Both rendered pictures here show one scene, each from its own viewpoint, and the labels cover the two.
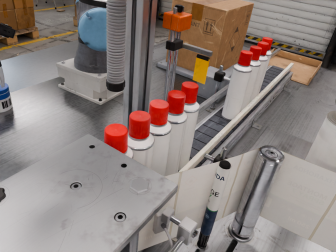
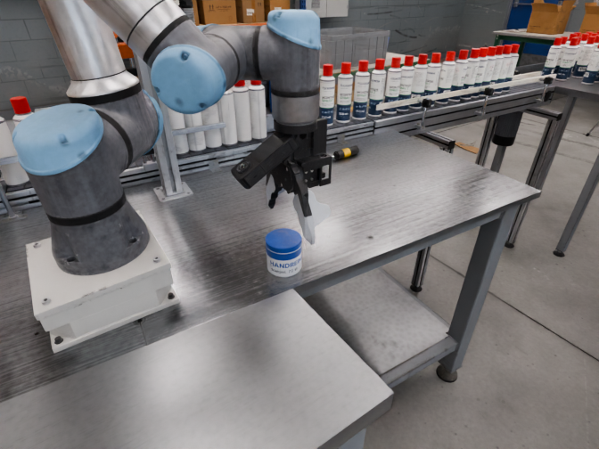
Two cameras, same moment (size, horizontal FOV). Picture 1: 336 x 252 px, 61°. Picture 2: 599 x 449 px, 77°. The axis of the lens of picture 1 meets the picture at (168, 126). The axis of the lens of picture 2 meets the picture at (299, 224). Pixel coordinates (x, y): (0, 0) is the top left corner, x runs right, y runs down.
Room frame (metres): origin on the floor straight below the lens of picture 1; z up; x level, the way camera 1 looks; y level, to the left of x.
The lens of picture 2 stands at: (1.22, 0.84, 1.31)
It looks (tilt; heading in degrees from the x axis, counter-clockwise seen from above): 32 degrees down; 209
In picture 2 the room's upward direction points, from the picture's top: straight up
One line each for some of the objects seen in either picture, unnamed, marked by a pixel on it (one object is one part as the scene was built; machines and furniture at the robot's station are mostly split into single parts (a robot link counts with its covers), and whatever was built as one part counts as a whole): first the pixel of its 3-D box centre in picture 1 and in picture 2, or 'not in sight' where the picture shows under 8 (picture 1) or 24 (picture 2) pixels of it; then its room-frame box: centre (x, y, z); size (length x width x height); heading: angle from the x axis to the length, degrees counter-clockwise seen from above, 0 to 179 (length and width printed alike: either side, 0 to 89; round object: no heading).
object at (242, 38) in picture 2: not in sight; (225, 55); (0.75, 0.44, 1.22); 0.11 x 0.11 x 0.08; 20
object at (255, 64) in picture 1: (246, 80); (2, 144); (0.82, -0.22, 0.98); 0.05 x 0.05 x 0.20
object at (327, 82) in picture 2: not in sight; (326, 95); (0.01, 0.26, 0.98); 0.05 x 0.05 x 0.20
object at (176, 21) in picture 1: (180, 87); (135, 105); (0.57, -0.02, 1.05); 0.10 x 0.04 x 0.33; 60
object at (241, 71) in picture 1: (237, 86); (34, 140); (0.76, -0.18, 0.98); 0.05 x 0.05 x 0.20
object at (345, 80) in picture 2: not in sight; (344, 93); (-0.06, 0.30, 0.98); 0.05 x 0.05 x 0.20
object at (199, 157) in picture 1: (249, 107); not in sight; (0.79, -0.24, 0.90); 1.07 x 0.01 x 0.02; 150
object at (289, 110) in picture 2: not in sight; (294, 106); (0.70, 0.53, 1.15); 0.08 x 0.08 x 0.05
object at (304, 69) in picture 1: (289, 64); not in sight; (1.42, -0.57, 0.85); 0.30 x 0.26 x 0.04; 150
